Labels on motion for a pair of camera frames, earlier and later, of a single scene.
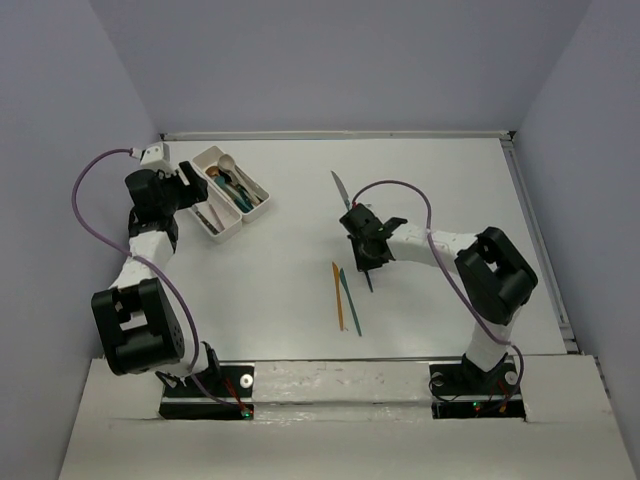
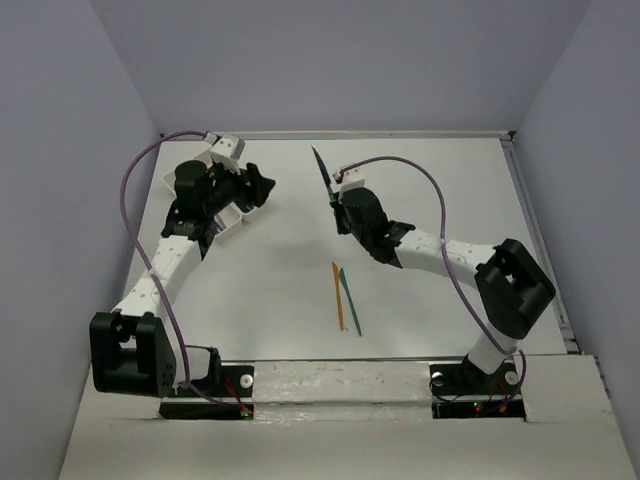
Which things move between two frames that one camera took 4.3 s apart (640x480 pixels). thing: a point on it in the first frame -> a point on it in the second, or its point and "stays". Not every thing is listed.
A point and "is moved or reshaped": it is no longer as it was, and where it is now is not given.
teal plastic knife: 342,276 stays
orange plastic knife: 336,271 stays
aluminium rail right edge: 570,336 stays
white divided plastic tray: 217,218 stays
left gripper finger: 198,187 -> 258,186
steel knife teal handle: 342,190 is moved or reshaped
